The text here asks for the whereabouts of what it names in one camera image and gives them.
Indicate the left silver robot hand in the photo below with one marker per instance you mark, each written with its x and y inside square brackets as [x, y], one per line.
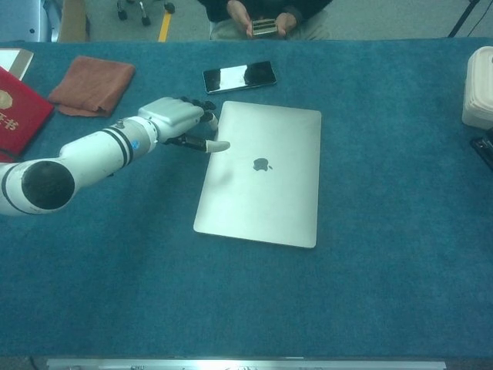
[173, 113]

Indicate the silver laptop with apple logo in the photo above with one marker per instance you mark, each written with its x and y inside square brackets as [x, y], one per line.
[269, 200]

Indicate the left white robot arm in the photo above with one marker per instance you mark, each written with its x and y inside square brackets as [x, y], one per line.
[96, 150]

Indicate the black smartphone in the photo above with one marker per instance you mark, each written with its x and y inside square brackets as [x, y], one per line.
[239, 77]

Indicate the orange folded cloth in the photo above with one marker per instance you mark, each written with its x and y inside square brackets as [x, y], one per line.
[92, 85]

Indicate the phone held by person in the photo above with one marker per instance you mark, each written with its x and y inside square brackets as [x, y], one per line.
[264, 27]

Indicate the brown cardboard board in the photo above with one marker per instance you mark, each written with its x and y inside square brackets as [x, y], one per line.
[73, 19]

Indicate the red certificate book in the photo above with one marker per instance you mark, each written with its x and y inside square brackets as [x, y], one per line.
[19, 115]

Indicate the seated person in dark top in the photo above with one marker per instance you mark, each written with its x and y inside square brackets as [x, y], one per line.
[308, 27]

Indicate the silver metal panel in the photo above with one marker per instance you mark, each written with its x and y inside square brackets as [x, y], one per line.
[38, 19]

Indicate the teal felt table cover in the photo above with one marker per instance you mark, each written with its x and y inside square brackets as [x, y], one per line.
[154, 277]

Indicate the white flat box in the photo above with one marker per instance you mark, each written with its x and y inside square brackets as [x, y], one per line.
[11, 58]

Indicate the black tripod leg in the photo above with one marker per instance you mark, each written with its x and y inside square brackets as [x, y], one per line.
[462, 19]

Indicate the white stacked plastic boxes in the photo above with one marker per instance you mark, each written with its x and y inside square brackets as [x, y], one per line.
[481, 96]

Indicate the black stapler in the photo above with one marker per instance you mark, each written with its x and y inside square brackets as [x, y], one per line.
[485, 148]

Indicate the aluminium profile rail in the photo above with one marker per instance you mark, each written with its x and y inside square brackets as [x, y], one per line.
[246, 364]

